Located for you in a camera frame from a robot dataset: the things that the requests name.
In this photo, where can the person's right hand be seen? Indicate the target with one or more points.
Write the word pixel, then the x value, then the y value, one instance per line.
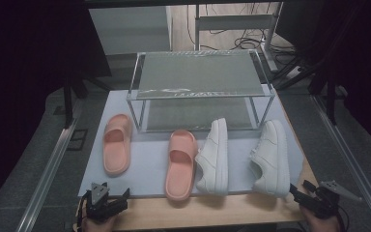
pixel 320 225

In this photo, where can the metal rail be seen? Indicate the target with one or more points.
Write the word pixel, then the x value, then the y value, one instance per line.
pixel 351 161
pixel 45 180

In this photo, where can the person's left hand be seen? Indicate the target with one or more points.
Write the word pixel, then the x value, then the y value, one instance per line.
pixel 98 226

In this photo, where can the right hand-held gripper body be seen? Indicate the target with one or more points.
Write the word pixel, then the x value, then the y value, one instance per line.
pixel 325 206

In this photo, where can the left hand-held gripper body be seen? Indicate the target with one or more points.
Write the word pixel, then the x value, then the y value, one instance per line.
pixel 98 206

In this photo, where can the grey white cabinet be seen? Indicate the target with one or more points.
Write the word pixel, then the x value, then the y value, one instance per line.
pixel 128 30

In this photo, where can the pale blue mat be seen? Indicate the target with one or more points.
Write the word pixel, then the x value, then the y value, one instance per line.
pixel 145 161

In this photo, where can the black floor bracket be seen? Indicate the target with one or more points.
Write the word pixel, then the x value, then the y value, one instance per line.
pixel 77 140

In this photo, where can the dark curtain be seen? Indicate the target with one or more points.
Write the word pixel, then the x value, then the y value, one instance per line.
pixel 22 64
pixel 367 64

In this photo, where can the two-tier shoe rack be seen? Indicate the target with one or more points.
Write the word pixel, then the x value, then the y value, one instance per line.
pixel 199 74

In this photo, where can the white sneaker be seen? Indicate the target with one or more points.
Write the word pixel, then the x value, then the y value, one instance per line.
pixel 214 154
pixel 272 154

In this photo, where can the pink slipper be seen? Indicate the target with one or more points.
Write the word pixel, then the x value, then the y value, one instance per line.
pixel 116 151
pixel 180 170

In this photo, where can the black stand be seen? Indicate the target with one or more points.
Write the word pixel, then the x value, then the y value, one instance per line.
pixel 330 96
pixel 68 100

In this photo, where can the white metal frame stand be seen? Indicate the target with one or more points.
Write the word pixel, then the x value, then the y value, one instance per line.
pixel 235 22

